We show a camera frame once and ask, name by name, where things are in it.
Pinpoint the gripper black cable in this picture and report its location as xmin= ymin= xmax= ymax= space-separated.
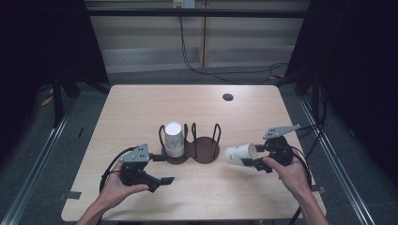
xmin=287 ymin=123 xmax=328 ymax=225
xmin=99 ymin=145 xmax=139 ymax=193

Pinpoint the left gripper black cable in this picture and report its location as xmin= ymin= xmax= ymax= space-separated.
xmin=99 ymin=145 xmax=139 ymax=193

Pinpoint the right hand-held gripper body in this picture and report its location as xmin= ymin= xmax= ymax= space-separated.
xmin=256 ymin=124 xmax=301 ymax=173

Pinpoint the black wall cable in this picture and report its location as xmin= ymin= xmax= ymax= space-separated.
xmin=177 ymin=6 xmax=289 ymax=86

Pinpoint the stack of white paper cups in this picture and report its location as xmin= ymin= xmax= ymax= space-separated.
xmin=164 ymin=121 xmax=186 ymax=158

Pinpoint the black metal stand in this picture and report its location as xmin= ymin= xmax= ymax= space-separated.
xmin=275 ymin=67 xmax=325 ymax=126
xmin=51 ymin=69 xmax=111 ymax=128

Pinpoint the black horizontal bar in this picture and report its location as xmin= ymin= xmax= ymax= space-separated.
xmin=85 ymin=7 xmax=309 ymax=19

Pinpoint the white wall power outlet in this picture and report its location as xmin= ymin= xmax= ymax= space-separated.
xmin=173 ymin=0 xmax=196 ymax=9

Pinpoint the person's right hand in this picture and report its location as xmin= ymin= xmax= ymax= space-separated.
xmin=262 ymin=149 xmax=313 ymax=202

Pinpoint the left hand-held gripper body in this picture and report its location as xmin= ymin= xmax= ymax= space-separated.
xmin=118 ymin=142 xmax=161 ymax=193

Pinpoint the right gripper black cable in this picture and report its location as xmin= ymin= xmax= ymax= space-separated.
xmin=287 ymin=123 xmax=328 ymax=225

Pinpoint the dark curtain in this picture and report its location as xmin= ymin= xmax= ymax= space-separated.
xmin=285 ymin=0 xmax=398 ymax=186
xmin=0 ymin=0 xmax=110 ymax=158

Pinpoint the single floral paper cup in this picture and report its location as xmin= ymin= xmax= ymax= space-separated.
xmin=224 ymin=142 xmax=259 ymax=167

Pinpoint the aluminium floor rail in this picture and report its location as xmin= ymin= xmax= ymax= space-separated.
xmin=0 ymin=101 xmax=79 ymax=225
xmin=295 ymin=93 xmax=378 ymax=225

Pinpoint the person's left hand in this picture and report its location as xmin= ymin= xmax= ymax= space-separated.
xmin=99 ymin=162 xmax=150 ymax=210

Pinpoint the black wire double cup holder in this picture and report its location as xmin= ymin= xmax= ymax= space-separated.
xmin=158 ymin=122 xmax=222 ymax=165

